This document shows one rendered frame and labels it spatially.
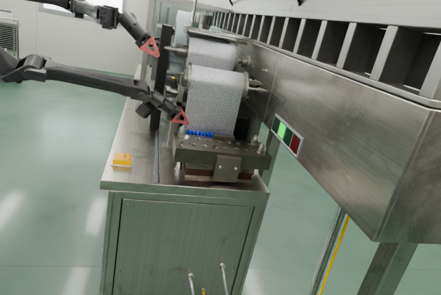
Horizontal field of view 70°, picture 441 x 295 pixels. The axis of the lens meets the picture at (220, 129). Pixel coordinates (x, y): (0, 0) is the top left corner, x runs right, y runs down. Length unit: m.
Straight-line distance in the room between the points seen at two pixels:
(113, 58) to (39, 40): 1.41
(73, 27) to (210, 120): 5.86
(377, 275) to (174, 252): 0.78
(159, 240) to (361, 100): 0.94
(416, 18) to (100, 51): 6.56
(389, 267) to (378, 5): 0.66
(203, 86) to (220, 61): 0.28
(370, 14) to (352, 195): 0.44
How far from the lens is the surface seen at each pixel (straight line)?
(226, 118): 1.40
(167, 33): 1.63
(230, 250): 1.45
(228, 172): 1.26
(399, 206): 0.75
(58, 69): 1.27
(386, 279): 1.01
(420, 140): 0.70
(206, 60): 1.57
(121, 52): 6.96
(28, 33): 7.30
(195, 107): 1.36
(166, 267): 1.46
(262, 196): 1.32
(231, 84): 1.37
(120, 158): 1.31
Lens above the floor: 1.51
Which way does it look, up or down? 19 degrees down
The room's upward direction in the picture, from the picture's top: 12 degrees clockwise
